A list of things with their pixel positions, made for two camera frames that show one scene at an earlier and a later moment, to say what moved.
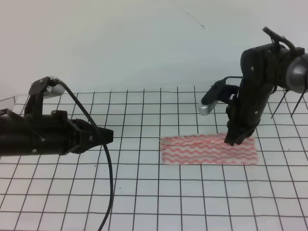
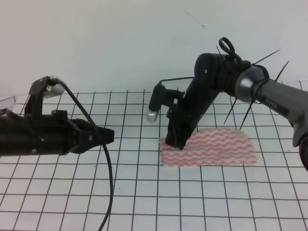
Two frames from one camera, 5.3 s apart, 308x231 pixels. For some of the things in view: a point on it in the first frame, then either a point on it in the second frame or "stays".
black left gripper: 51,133 stays
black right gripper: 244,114 to 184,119
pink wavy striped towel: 207,149 stays
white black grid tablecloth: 70,192 stays
